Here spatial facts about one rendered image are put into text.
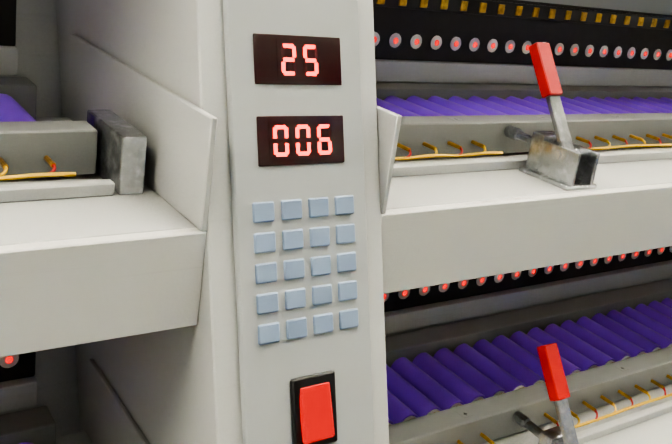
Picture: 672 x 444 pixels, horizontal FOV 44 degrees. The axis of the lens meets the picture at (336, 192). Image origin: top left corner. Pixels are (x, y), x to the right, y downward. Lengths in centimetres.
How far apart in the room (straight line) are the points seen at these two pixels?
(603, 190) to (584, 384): 17
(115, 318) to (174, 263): 3
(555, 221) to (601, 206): 4
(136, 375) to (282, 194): 14
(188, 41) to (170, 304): 11
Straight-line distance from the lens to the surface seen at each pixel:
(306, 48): 38
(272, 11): 37
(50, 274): 34
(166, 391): 42
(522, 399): 60
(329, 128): 38
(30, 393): 52
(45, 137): 40
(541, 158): 53
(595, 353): 70
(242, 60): 36
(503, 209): 47
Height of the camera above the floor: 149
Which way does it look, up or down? 3 degrees down
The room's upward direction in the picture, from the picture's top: 2 degrees counter-clockwise
